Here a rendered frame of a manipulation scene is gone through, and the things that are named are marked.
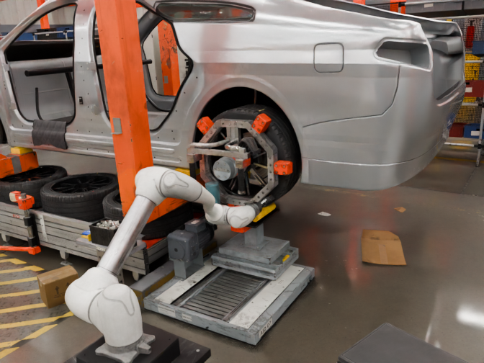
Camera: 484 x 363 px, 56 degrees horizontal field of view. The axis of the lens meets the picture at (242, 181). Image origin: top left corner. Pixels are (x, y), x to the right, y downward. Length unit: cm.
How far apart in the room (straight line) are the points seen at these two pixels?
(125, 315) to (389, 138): 158
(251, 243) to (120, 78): 136
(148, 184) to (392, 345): 127
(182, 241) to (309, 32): 146
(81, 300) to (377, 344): 125
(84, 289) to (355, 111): 161
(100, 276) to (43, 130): 240
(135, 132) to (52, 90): 223
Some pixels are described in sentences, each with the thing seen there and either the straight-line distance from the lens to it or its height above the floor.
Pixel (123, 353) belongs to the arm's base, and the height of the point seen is 41.
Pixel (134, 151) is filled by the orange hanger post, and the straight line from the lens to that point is 276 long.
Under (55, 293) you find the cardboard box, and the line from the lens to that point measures 325.
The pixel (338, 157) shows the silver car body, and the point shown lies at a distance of 264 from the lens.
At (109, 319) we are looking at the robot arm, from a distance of 194.
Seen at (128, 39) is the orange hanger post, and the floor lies 162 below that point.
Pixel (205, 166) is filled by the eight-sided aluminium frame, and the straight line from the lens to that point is 298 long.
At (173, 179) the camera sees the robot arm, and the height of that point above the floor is 101.
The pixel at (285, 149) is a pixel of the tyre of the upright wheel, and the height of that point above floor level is 95.
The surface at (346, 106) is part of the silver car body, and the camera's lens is 257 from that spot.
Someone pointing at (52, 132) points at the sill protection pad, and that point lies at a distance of 417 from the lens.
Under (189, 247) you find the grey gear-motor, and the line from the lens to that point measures 296.
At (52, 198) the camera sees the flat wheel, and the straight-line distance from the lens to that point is 384.
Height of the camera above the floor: 159
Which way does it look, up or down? 17 degrees down
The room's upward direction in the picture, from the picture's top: 3 degrees counter-clockwise
